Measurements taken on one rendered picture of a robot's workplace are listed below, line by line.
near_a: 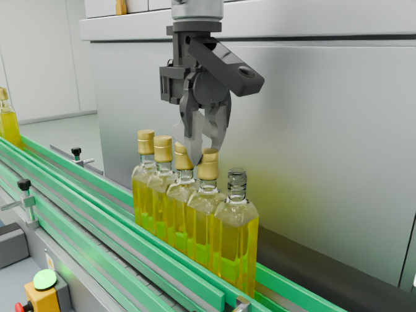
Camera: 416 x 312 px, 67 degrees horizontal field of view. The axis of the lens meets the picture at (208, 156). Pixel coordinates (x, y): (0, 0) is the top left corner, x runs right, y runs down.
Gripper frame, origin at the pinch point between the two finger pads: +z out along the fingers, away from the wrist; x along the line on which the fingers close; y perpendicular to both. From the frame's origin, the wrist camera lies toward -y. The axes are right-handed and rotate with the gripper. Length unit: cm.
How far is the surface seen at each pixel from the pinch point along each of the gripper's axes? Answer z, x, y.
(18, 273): 40, 20, 50
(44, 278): 30.0, 19.5, 29.8
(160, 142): -0.4, 1.6, 10.6
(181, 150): -0.2, 1.4, 5.0
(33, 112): 95, -148, 586
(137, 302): 22.9, 13.2, 3.2
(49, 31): -42, -198, 587
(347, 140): -3.5, -12.4, -16.9
